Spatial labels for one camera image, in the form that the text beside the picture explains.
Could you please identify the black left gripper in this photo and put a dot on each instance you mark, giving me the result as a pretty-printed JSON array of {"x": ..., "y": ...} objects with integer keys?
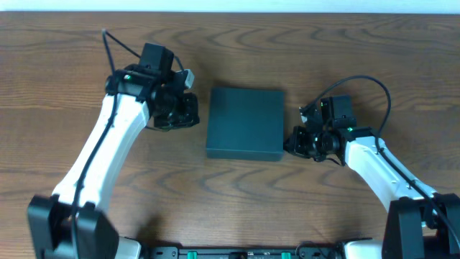
[{"x": 183, "y": 112}]

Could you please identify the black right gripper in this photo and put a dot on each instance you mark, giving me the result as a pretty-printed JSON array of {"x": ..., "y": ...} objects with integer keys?
[{"x": 297, "y": 142}]

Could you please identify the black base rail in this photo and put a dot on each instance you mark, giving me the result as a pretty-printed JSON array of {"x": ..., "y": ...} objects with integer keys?
[{"x": 302, "y": 252}]

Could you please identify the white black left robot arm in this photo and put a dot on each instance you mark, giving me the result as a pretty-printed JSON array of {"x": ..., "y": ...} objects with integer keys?
[{"x": 72, "y": 222}]

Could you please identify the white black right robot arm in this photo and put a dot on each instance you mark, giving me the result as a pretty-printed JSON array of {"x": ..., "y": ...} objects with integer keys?
[{"x": 421, "y": 222}]

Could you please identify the black cardboard gift box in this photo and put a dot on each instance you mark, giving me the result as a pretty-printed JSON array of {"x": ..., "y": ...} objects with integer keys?
[{"x": 245, "y": 124}]

